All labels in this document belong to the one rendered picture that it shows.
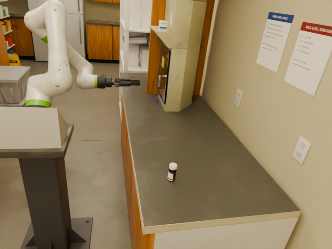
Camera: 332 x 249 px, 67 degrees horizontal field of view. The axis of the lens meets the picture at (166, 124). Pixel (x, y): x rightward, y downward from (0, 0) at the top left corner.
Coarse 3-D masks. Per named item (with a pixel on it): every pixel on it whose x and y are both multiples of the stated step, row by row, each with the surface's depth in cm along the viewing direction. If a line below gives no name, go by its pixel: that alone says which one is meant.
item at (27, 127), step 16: (0, 112) 121; (16, 112) 123; (32, 112) 124; (48, 112) 125; (0, 128) 125; (16, 128) 126; (32, 128) 128; (48, 128) 129; (64, 128) 143; (0, 144) 129; (16, 144) 130; (32, 144) 132; (48, 144) 134
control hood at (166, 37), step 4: (152, 28) 178; (156, 28) 178; (156, 32) 164; (160, 32) 164; (164, 32) 165; (168, 32) 165; (160, 36) 165; (164, 36) 165; (168, 36) 166; (172, 36) 167; (164, 40) 167; (168, 40) 167; (168, 44) 169
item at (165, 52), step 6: (162, 48) 194; (162, 54) 194; (168, 54) 173; (168, 60) 174; (168, 66) 176; (162, 72) 195; (162, 78) 195; (162, 84) 195; (162, 90) 195; (162, 96) 195
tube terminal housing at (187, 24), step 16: (176, 0) 157; (192, 0) 159; (176, 16) 161; (192, 16) 164; (176, 32) 166; (192, 32) 171; (176, 48) 171; (192, 48) 179; (176, 64) 176; (192, 64) 187; (176, 80) 182; (192, 80) 196; (176, 96) 188
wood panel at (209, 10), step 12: (156, 0) 188; (156, 12) 192; (156, 24) 196; (204, 24) 204; (156, 36) 200; (204, 36) 208; (156, 48) 205; (204, 48) 213; (156, 60) 209; (204, 60) 218; (156, 72) 214; (156, 84) 219
